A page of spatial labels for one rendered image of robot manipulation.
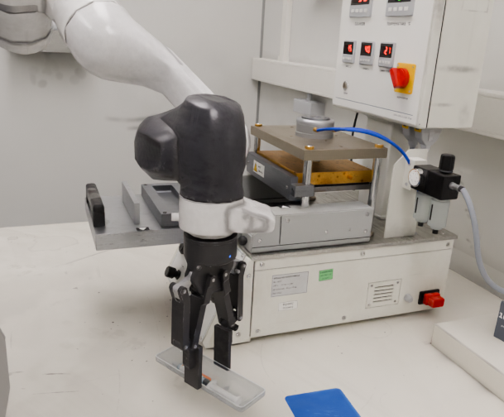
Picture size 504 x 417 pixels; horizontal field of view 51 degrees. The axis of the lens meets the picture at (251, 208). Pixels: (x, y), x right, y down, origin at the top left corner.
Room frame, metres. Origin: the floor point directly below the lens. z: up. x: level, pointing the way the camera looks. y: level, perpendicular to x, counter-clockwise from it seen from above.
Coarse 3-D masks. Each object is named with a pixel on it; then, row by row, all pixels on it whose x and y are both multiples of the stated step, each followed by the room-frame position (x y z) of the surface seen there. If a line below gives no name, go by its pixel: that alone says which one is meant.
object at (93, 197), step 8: (88, 184) 0.99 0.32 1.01; (88, 192) 0.95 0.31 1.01; (96, 192) 0.94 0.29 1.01; (88, 200) 0.99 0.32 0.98; (96, 200) 0.89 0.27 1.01; (96, 208) 0.86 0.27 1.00; (96, 216) 0.86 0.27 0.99; (104, 216) 0.87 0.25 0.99; (96, 224) 0.86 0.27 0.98; (104, 224) 0.87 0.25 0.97
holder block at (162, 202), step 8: (144, 184) 1.06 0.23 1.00; (152, 184) 1.07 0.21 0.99; (160, 184) 1.07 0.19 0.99; (168, 184) 1.07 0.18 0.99; (176, 184) 1.08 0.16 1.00; (144, 192) 1.03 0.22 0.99; (152, 192) 1.01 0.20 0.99; (160, 192) 1.06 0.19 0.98; (168, 192) 1.06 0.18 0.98; (176, 192) 1.03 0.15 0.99; (152, 200) 0.95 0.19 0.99; (160, 200) 0.96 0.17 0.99; (168, 200) 1.01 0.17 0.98; (176, 200) 1.01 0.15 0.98; (152, 208) 0.95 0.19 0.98; (160, 208) 0.91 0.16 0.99; (168, 208) 0.91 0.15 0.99; (176, 208) 0.96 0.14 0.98; (160, 216) 0.89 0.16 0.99; (168, 216) 0.88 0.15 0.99; (160, 224) 0.89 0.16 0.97; (168, 224) 0.88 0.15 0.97; (176, 224) 0.89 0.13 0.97
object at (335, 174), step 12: (264, 156) 1.12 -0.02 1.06; (276, 156) 1.11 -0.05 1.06; (288, 156) 1.12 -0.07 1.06; (288, 168) 1.01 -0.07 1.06; (300, 168) 1.01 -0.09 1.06; (312, 168) 1.02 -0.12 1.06; (324, 168) 1.03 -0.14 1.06; (336, 168) 1.03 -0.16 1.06; (348, 168) 1.04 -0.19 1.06; (360, 168) 1.04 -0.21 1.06; (300, 180) 0.98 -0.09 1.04; (312, 180) 0.99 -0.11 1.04; (324, 180) 1.00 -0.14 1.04; (336, 180) 1.01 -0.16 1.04; (348, 180) 1.02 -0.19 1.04; (360, 180) 1.03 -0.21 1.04
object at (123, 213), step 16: (128, 192) 0.95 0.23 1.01; (112, 208) 0.97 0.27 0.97; (128, 208) 0.94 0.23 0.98; (144, 208) 0.98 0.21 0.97; (112, 224) 0.88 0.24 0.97; (128, 224) 0.88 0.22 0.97; (144, 224) 0.89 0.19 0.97; (96, 240) 0.83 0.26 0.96; (112, 240) 0.84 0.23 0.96; (128, 240) 0.85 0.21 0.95; (144, 240) 0.86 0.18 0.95; (160, 240) 0.87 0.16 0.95; (176, 240) 0.88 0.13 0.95
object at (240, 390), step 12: (168, 348) 0.75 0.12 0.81; (168, 360) 0.72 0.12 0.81; (180, 360) 0.72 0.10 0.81; (204, 360) 0.72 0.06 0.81; (204, 372) 0.69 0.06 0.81; (216, 372) 0.69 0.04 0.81; (228, 372) 0.69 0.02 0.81; (204, 384) 0.66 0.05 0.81; (216, 384) 0.66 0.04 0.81; (228, 384) 0.66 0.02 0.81; (240, 384) 0.66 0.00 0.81; (252, 384) 0.67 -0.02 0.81; (228, 396) 0.63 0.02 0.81; (240, 396) 0.64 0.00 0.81; (252, 396) 0.64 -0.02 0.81
